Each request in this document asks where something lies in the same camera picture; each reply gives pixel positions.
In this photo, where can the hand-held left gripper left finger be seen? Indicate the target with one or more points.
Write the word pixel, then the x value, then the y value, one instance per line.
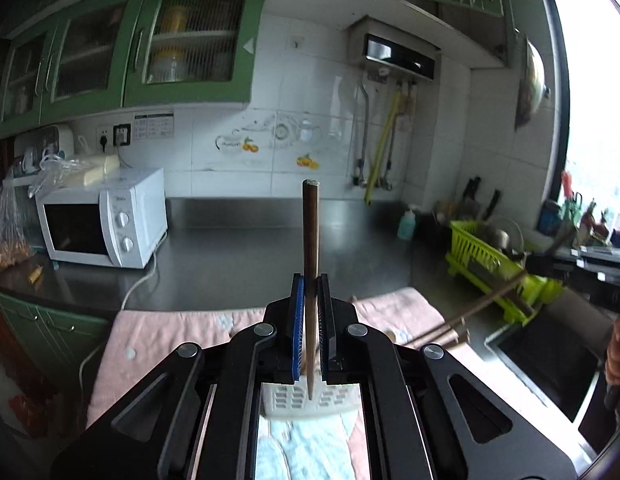
pixel 299 330

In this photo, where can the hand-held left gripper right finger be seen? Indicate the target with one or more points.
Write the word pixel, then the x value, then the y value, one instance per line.
pixel 326 330

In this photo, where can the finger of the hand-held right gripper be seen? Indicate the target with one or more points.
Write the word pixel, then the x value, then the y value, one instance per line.
pixel 540 266

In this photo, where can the brown wooden chopstick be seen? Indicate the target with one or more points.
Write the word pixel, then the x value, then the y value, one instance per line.
pixel 311 235
pixel 490 311
pixel 485 300

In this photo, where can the white plastic utensil holder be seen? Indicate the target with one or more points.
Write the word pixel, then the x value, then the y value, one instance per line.
pixel 335 409

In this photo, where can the person's right hand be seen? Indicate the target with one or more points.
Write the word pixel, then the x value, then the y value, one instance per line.
pixel 617 355

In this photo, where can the metal bowl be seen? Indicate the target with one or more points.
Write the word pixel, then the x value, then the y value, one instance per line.
pixel 507 235

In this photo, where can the blue cup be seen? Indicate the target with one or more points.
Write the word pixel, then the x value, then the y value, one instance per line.
pixel 549 217

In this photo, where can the lime green dish rack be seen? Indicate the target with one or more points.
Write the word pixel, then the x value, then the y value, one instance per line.
pixel 470 250

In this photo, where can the dark kitchen sink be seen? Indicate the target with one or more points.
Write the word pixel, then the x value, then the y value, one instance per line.
pixel 545 370

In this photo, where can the teal soap pump bottle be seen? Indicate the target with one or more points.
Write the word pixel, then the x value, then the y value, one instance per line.
pixel 406 225

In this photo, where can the pink and blue towel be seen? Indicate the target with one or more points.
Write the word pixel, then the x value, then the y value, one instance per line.
pixel 154 330

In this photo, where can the hanging metal wok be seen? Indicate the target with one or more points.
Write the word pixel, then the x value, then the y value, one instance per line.
pixel 532 85

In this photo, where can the kitchen window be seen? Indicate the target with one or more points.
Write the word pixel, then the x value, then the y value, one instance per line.
pixel 595 85

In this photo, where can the white microwave oven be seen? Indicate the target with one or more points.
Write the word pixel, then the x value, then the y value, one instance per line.
pixel 134 195

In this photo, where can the green base cabinet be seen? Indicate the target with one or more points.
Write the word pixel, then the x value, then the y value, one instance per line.
pixel 44 330

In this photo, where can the cream block in clear bag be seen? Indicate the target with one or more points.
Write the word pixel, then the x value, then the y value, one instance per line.
pixel 89 170

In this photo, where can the small brown food piece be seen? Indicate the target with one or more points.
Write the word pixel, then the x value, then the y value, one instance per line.
pixel 36 274

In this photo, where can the clear plastic food bag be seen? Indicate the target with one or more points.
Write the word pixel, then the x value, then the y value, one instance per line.
pixel 7 240

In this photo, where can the white countertop appliance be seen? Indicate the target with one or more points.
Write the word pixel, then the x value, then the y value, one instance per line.
pixel 49 145

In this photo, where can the yellow container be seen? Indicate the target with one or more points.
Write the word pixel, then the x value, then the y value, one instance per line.
pixel 170 20

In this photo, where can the teapot and orange wall decal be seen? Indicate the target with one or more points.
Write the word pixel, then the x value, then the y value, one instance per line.
pixel 239 142

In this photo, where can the printed wall chart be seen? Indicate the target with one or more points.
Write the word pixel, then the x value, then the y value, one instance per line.
pixel 153 126

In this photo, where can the wall water heater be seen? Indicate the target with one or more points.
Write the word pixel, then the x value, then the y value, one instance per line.
pixel 395 52

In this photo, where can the white wall socket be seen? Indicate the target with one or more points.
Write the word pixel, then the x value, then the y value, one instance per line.
pixel 103 140

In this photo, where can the green glass-door wall cabinet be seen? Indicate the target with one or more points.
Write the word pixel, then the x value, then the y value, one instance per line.
pixel 139 60

